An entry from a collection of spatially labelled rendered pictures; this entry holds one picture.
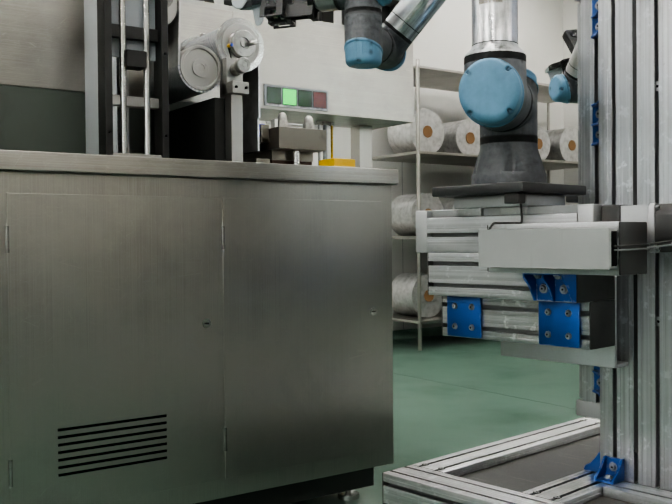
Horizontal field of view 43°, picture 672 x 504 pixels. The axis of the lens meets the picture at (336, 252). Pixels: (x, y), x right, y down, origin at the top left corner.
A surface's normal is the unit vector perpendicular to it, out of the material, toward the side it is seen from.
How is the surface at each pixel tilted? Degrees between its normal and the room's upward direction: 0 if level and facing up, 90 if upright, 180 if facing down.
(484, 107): 96
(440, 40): 90
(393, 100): 90
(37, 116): 90
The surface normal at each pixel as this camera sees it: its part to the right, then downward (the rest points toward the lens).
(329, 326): 0.58, 0.00
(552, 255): -0.73, 0.02
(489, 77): -0.36, 0.15
